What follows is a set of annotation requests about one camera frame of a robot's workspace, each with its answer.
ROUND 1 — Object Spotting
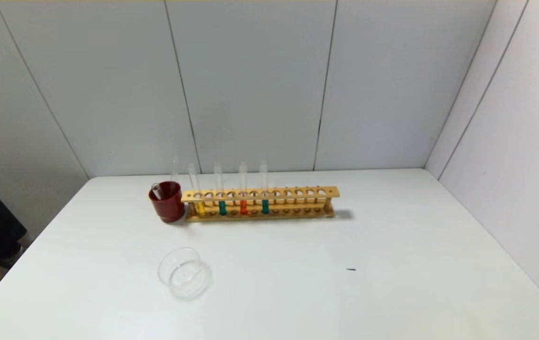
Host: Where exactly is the dark red cup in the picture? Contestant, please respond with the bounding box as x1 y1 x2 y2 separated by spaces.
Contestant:
149 181 186 223

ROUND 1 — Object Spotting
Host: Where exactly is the test tube with teal pigment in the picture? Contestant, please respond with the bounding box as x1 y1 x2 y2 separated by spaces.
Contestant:
259 161 270 214

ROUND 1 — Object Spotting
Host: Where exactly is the test tube with yellow pigment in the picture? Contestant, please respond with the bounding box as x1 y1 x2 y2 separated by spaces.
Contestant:
188 163 206 217

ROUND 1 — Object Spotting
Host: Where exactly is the clear glass beaker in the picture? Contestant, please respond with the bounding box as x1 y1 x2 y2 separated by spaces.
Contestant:
157 247 211 300

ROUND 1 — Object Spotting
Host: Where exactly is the test tube with blue pigment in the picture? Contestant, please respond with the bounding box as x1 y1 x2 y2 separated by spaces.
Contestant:
213 162 228 216

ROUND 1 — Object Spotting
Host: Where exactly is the test tube with orange pigment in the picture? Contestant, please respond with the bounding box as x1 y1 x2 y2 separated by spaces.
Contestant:
239 161 249 215

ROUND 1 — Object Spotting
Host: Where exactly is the wooden test tube rack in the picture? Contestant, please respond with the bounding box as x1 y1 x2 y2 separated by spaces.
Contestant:
180 186 341 222

